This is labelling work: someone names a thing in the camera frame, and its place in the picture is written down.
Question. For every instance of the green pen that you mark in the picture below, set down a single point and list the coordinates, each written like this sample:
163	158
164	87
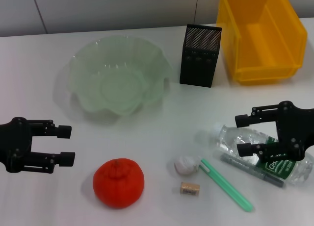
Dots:
225	184

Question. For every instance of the white paper ball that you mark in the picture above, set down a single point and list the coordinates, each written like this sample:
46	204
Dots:
186	165

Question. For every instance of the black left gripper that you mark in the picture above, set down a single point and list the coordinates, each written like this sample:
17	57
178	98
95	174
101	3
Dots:
14	142

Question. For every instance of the green glass fruit plate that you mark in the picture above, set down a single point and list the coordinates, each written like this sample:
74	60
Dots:
117	83

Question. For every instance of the grey marker pen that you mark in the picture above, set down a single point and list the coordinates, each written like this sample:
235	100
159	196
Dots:
247	169

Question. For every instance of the yellow plastic bin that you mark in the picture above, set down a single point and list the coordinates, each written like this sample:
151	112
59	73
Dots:
265	52

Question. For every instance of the clear green-label water bottle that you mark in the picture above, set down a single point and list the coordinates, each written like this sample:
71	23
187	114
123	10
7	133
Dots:
230	140

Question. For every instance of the black mesh pen holder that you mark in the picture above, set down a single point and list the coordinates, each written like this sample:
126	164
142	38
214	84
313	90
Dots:
198	66

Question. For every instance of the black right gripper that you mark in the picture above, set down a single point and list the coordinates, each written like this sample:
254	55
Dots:
294	123

